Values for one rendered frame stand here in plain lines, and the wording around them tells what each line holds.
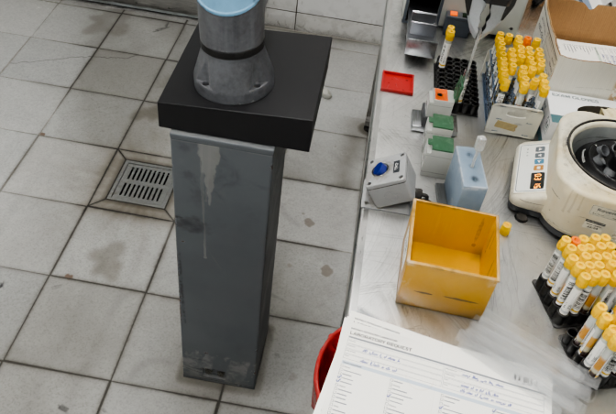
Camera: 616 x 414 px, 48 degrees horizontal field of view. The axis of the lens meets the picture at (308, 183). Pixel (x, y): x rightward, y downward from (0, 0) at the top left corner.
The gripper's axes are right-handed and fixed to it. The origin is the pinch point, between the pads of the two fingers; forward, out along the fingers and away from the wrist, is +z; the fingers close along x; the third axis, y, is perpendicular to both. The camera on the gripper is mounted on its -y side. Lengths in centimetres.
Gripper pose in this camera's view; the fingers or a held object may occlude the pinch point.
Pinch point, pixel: (478, 34)
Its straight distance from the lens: 135.9
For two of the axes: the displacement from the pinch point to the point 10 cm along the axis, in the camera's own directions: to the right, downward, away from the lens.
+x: -9.9, -1.6, 0.3
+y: 1.4, -6.8, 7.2
